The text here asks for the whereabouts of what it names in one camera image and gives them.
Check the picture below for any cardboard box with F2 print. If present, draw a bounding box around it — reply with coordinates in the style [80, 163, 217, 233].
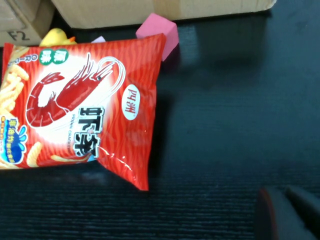
[0, 0, 56, 47]

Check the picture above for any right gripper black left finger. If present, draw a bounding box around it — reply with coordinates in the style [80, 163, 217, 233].
[254, 186, 316, 240]

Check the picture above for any cardboard box with white label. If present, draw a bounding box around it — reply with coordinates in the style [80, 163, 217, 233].
[51, 0, 278, 30]

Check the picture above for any yellow rubber duck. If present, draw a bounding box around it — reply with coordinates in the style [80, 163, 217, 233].
[39, 27, 77, 47]

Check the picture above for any pink foam cube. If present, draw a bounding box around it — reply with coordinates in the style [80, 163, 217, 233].
[135, 12, 180, 62]

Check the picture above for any red prawn cracker bag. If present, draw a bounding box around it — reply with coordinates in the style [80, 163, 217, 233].
[0, 33, 167, 192]

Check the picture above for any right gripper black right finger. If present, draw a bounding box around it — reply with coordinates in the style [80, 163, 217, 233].
[284, 186, 320, 235]

